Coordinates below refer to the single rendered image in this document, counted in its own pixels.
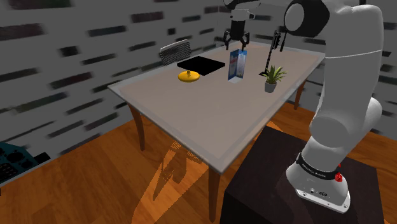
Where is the yellow disc with knob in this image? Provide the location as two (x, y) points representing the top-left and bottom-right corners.
(178, 70), (201, 83)

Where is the black stick-shaped tool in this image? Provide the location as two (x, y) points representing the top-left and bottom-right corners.
(258, 30), (288, 78)

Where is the green plant in grey pot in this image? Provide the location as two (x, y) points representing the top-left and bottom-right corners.
(263, 64), (287, 94)

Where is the grey-topped wooden table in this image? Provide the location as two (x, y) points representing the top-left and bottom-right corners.
(107, 40), (326, 223)

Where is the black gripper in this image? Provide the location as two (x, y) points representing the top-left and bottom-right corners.
(223, 19), (251, 52)

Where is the blue and white carton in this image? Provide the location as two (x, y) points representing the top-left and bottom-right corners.
(227, 48), (248, 84)

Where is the dark robot stand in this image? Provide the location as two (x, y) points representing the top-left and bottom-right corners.
(219, 125), (386, 224)

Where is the flat black square pad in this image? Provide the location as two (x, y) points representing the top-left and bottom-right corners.
(176, 55), (226, 77)

